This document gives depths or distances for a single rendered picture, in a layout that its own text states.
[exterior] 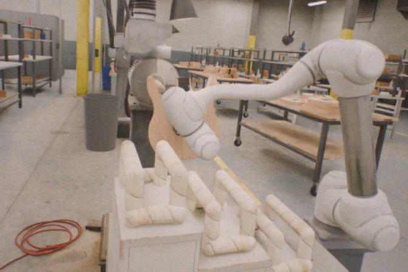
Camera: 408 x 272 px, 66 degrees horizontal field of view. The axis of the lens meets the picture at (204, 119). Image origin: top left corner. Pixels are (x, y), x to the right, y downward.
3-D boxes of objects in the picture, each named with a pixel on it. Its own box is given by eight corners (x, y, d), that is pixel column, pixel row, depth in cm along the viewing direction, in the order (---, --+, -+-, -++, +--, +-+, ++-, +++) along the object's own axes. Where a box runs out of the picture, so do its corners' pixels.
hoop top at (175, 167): (154, 151, 76) (155, 138, 75) (167, 151, 77) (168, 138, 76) (172, 186, 58) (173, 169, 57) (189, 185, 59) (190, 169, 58)
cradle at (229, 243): (201, 248, 65) (203, 235, 65) (249, 242, 69) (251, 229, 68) (206, 258, 62) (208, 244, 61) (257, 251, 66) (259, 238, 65)
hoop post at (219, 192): (209, 206, 84) (213, 173, 83) (220, 205, 86) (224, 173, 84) (214, 212, 82) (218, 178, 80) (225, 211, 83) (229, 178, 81)
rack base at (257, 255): (165, 233, 86) (167, 203, 84) (220, 227, 92) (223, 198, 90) (195, 311, 61) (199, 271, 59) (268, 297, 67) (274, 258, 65)
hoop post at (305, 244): (291, 265, 76) (297, 231, 74) (302, 263, 77) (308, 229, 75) (299, 274, 73) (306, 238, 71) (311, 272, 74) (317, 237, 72)
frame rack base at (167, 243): (109, 238, 81) (111, 176, 78) (166, 232, 87) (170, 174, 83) (116, 326, 56) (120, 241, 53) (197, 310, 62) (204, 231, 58)
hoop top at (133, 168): (119, 152, 73) (120, 138, 73) (133, 151, 74) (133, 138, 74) (126, 188, 55) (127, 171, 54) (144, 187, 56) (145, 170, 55)
